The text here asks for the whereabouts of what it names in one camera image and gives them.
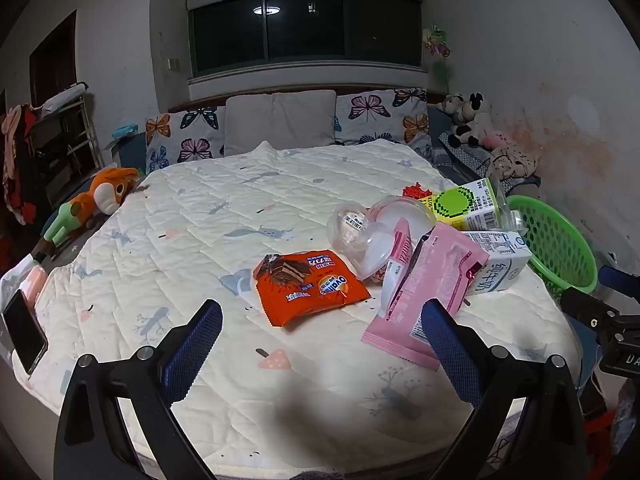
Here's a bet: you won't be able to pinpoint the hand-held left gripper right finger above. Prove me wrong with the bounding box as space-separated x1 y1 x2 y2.
421 299 586 480

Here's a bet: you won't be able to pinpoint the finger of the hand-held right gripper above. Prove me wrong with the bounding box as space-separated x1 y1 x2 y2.
598 265 640 306
560 287 623 332

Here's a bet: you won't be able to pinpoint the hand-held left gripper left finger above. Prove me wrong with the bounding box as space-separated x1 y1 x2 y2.
54 299 223 480

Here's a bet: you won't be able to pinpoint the green plastic basket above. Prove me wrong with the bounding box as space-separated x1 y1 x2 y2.
505 195 598 301

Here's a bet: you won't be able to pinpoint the orange snack packet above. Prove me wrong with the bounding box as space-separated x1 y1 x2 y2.
251 250 372 329

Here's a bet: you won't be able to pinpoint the clear plastic heart container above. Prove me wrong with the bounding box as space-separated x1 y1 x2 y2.
326 196 438 286

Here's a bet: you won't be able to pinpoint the large pink wrapper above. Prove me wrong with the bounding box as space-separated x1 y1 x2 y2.
361 223 491 372

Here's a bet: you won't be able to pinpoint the white milk carton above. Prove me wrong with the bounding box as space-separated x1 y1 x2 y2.
460 230 533 295

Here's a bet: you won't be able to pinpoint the small pink white packet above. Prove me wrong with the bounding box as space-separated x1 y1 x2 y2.
381 217 418 318

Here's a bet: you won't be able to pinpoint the clear plastic bottle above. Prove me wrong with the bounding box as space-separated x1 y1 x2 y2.
487 175 528 235

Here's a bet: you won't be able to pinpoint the white printed quilt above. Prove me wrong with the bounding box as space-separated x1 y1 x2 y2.
10 139 583 476

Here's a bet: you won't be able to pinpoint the green yellow drink carton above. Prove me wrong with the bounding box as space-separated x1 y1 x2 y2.
419 178 506 232

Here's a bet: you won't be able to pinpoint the spotted beige cloth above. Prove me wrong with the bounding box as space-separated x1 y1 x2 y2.
487 142 538 181

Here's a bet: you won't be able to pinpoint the pink cloth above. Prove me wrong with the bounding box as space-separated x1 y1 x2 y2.
22 266 49 306

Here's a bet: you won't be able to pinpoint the black smartphone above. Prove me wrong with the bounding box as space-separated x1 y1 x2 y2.
1 289 49 376

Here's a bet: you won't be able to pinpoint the orange plush toy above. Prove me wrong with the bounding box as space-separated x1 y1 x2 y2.
35 166 141 256

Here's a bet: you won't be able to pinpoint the blue patterned bedding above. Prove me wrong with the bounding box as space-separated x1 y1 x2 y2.
429 130 483 186

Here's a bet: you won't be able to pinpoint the butterfly print pillow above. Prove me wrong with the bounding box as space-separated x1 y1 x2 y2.
145 106 227 175
334 87 432 158

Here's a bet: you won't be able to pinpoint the black white cow plush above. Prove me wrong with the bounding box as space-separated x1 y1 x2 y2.
439 93 468 123
447 91 494 150

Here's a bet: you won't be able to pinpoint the grey pillow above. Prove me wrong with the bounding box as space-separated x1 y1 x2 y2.
223 90 337 157

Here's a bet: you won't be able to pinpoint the metal clothes rack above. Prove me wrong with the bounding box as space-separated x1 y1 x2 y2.
30 82 103 186

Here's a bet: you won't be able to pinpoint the hanging red clothes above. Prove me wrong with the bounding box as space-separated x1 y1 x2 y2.
0 104 40 226

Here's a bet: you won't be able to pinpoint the colourful pinwheel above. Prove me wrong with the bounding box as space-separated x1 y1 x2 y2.
422 25 453 86

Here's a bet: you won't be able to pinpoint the dark wooden door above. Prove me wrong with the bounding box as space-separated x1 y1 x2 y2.
29 22 78 106

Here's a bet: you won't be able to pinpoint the dark window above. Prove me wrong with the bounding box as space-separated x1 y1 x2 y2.
190 0 423 76

